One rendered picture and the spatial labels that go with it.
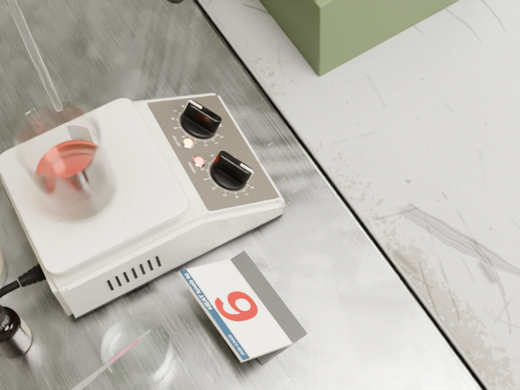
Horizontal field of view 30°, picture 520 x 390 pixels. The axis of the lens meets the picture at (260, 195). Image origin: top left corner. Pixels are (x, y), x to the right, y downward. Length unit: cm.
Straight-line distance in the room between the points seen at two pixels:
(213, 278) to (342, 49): 25
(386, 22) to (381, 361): 31
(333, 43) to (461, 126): 14
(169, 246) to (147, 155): 7
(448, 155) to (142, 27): 31
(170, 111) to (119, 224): 13
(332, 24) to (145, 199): 23
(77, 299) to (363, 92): 32
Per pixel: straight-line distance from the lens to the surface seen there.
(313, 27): 85
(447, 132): 88
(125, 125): 79
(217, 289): 78
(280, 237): 82
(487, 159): 87
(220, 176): 79
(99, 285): 77
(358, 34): 89
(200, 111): 81
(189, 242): 78
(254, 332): 77
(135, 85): 91
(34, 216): 76
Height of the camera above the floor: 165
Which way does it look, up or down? 63 degrees down
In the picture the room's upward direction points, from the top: 6 degrees counter-clockwise
